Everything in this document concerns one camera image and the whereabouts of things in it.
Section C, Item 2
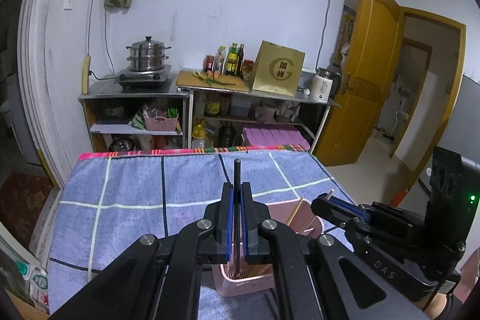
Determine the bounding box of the black induction cooker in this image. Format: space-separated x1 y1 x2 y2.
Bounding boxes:
114 64 171 89

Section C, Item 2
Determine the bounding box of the wooden cutting board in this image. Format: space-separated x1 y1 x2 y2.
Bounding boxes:
176 70 250 93

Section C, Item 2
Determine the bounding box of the red lid jar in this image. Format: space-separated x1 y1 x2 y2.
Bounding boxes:
240 59 255 80

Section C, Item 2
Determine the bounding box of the dark sauce bottle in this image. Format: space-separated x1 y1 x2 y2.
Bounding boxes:
236 44 244 77

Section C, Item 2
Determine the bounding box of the yellow wooden door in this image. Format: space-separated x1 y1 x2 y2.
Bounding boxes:
314 0 405 166

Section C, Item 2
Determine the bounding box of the blue checked tablecloth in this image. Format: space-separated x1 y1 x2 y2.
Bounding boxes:
47 149 350 311

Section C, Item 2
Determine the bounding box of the person right hand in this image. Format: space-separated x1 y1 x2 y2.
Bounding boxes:
423 291 480 320

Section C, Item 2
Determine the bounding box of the green oil bottle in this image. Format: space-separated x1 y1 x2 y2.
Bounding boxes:
224 43 238 76

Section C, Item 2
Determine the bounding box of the white electric kettle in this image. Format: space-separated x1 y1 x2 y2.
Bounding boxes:
310 68 341 103

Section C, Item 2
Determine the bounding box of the white wall switch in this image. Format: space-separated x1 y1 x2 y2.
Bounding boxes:
63 0 73 10

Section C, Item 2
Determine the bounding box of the pink basket on shelf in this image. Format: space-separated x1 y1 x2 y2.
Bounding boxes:
143 115 178 132

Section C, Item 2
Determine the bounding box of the metal kitchen shelf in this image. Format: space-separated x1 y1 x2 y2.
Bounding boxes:
79 72 336 152

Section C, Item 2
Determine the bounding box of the steel steamer pot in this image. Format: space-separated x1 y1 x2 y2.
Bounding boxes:
126 36 171 72

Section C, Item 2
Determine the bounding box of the pink plastic utensil caddy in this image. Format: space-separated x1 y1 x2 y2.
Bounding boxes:
212 198 324 296

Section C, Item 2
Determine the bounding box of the wooden chopstick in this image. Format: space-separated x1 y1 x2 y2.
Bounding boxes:
286 198 304 226
325 189 335 201
298 215 317 233

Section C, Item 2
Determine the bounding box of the pink storage box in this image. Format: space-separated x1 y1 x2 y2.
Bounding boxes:
242 124 310 150

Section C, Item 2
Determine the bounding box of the gold gift box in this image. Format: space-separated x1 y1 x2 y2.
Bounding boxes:
250 40 305 97

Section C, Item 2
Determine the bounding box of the yellow oil jug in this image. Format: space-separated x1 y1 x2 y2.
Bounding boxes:
191 118 210 149

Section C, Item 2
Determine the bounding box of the clear plastic bottle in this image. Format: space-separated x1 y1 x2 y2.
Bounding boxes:
213 46 226 74

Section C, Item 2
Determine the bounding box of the green onion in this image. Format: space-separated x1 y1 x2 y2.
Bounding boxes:
192 71 234 86

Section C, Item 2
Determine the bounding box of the yellow power strip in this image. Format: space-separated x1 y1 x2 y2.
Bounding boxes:
81 54 91 95

